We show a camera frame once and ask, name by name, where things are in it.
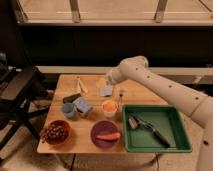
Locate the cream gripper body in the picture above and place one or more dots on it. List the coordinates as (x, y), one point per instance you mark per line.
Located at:
(101, 82)

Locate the pale yellow banana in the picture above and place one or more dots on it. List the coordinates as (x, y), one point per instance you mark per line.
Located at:
(81, 87)

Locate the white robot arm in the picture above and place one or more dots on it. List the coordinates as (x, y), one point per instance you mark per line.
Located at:
(196, 105)

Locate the light blue cloth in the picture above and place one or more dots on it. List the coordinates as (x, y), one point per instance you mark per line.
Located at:
(106, 91)

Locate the white cup with orange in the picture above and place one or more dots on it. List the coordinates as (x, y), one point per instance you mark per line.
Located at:
(109, 108)

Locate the light blue box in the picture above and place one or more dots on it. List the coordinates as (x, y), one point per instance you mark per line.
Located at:
(82, 105)

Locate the black rectangular block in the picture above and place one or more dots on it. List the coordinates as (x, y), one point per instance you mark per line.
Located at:
(71, 98)

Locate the blue cup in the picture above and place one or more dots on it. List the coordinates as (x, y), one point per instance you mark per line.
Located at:
(69, 110)

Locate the purple plate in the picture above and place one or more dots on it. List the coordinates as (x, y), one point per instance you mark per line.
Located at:
(100, 128)

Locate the orange carrot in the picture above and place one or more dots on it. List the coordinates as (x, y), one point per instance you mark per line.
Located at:
(109, 137)

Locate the red bowl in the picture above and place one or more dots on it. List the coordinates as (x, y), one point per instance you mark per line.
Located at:
(66, 126)

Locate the dark grapes bunch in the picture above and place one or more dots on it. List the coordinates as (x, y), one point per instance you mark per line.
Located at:
(53, 132)

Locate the green plastic tray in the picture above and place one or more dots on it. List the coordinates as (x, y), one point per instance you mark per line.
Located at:
(168, 135)

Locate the black chair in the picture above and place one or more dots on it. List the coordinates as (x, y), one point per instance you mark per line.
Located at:
(17, 90)

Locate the black handled metal tool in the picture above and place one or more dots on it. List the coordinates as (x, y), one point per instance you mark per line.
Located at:
(136, 122)

